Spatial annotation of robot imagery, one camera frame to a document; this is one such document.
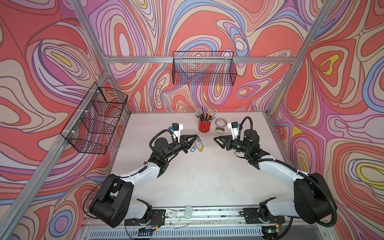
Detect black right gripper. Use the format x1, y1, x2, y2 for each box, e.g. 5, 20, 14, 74
214, 134, 251, 154

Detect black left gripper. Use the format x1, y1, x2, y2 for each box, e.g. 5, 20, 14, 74
161, 136, 198, 162

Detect silver metal keyring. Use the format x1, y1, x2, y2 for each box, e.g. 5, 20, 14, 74
194, 135, 204, 152

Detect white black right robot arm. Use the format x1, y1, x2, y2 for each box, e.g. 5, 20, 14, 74
214, 117, 337, 228

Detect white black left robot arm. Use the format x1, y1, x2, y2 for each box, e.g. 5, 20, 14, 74
89, 127, 202, 228

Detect tape roll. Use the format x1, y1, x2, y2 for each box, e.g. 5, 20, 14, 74
215, 118, 228, 128

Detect red pencil cup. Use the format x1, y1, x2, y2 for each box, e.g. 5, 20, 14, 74
198, 120, 211, 133

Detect pencils in cup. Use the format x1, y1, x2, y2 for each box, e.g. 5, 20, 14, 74
195, 107, 217, 123

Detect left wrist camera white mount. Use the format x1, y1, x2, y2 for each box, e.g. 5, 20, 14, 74
169, 123, 184, 143

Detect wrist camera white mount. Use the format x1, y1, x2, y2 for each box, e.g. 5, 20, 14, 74
169, 123, 184, 143
227, 122, 240, 140

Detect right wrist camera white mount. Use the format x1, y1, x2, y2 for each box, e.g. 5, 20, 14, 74
227, 122, 240, 140

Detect black wire basket back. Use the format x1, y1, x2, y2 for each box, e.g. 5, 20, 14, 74
172, 51, 238, 86

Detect black wire basket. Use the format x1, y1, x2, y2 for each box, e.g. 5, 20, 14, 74
172, 51, 238, 86
61, 83, 128, 155

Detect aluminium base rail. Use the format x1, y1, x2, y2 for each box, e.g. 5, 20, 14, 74
76, 206, 335, 240

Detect black wire basket left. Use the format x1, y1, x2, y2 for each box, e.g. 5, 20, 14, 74
61, 83, 128, 155

